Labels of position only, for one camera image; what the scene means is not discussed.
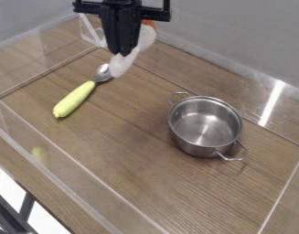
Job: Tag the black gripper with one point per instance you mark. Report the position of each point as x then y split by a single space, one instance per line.
131 11

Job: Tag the plush mushroom toy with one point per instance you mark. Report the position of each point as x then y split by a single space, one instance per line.
120 63

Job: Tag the silver pot with handles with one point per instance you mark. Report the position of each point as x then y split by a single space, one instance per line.
206 126

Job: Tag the dark metal table leg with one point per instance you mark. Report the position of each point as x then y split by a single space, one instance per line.
13 221

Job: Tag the spoon with yellow-green handle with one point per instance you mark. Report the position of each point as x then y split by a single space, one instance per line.
79 94

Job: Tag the clear acrylic enclosure wall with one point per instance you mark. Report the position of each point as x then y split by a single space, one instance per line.
104 167

